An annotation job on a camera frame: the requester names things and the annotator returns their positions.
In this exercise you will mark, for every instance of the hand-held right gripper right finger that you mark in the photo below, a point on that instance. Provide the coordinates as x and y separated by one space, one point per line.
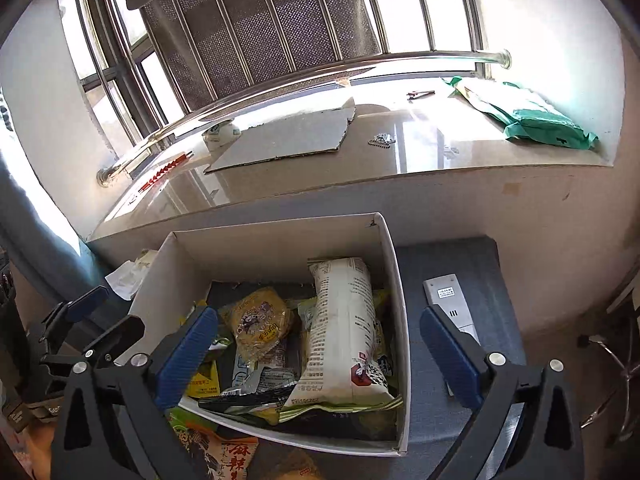
450 355

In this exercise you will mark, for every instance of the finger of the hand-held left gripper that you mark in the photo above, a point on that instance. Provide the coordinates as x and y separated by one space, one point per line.
87 302
117 335

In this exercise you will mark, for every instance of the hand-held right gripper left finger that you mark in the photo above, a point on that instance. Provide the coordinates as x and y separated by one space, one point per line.
187 355

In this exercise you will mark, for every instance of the small yellow snack packet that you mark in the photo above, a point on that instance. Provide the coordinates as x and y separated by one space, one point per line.
205 385

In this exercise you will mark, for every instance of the clear plastic snack packet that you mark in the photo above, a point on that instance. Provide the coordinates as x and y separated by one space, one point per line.
250 370

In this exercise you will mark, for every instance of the black snack packet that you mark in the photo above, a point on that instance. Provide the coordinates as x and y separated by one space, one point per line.
240 400

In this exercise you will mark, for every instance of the yellow round bread packet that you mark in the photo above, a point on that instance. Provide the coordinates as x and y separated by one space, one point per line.
260 325

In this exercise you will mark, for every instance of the orange printed snack packet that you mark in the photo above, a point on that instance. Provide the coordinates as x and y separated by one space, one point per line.
225 455

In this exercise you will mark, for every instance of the white printed snack packet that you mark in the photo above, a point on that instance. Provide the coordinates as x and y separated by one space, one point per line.
340 330

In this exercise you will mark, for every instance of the white cardboard box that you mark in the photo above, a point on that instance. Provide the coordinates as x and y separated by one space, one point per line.
280 245

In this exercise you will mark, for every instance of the tissue box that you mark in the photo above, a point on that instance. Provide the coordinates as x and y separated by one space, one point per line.
125 277

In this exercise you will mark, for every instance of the white remote control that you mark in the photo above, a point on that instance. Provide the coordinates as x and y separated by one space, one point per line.
447 295

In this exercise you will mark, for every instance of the blue-grey curtain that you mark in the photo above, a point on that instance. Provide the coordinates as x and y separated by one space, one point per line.
40 240

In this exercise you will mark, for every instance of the red pen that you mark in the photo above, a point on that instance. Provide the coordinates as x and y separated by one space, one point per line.
167 170

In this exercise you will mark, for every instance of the white chair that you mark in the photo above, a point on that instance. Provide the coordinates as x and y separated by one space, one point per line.
625 372

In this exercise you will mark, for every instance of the small white jar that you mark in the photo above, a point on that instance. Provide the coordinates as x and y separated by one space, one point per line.
220 136

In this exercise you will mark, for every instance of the flat cardboard sheet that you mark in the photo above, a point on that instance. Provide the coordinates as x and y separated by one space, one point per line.
280 140

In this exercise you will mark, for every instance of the green plastic bag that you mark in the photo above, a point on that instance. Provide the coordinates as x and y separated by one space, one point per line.
540 120

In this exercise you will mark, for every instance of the metal window railing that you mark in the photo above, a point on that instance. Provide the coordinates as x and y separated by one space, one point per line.
435 55

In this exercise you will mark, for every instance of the grey mesh cloth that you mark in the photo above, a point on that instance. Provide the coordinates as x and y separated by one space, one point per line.
275 25

